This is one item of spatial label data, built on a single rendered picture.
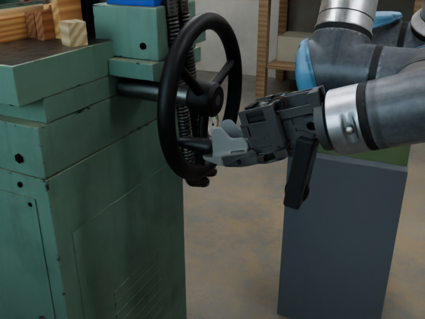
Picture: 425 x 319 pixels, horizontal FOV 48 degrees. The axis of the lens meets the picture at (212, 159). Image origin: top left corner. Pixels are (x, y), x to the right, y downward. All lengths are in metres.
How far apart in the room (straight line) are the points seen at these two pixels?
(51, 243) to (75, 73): 0.29
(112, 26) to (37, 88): 0.20
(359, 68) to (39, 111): 0.49
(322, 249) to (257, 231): 0.61
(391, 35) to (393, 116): 0.67
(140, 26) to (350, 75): 0.36
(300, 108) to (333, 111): 0.05
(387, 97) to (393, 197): 0.70
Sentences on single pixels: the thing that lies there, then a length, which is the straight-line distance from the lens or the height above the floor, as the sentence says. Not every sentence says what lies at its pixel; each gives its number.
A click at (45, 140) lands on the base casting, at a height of 0.78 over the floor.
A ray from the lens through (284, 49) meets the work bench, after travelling 3.74.
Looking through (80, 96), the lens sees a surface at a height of 0.82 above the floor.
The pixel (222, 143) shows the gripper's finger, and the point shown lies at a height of 0.78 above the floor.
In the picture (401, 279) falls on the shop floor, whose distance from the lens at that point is 1.83.
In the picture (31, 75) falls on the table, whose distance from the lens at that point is 0.76.
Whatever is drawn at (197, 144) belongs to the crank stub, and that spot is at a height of 0.78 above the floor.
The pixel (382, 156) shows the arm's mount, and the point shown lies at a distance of 1.29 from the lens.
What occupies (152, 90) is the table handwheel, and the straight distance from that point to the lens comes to 0.88.
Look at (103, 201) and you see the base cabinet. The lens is 0.94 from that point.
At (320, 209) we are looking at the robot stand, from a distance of 1.34.
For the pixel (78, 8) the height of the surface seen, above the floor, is 0.95.
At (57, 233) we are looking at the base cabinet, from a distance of 0.87.
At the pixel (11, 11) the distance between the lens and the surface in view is 0.97.
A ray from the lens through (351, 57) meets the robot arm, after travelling 0.73.
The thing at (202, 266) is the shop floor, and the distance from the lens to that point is 1.77.
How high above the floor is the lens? 1.05
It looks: 24 degrees down
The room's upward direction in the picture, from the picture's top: straight up
